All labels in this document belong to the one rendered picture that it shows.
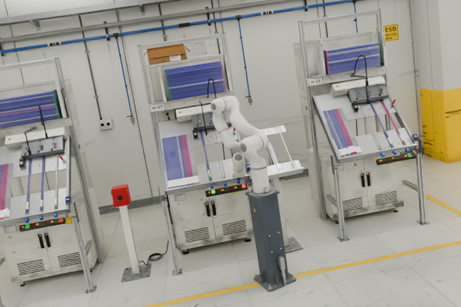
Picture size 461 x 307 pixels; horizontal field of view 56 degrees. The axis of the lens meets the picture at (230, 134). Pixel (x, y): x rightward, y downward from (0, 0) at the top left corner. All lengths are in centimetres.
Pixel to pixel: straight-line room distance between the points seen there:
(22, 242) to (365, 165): 309
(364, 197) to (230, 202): 125
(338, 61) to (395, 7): 210
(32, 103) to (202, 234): 185
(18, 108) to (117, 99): 163
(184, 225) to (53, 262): 118
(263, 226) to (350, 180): 127
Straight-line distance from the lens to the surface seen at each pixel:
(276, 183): 369
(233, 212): 395
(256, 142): 301
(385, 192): 432
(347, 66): 413
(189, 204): 389
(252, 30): 543
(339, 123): 393
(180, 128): 384
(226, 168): 359
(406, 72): 611
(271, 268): 331
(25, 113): 405
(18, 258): 427
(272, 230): 321
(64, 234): 408
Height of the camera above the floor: 171
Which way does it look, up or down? 10 degrees down
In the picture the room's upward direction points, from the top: 9 degrees counter-clockwise
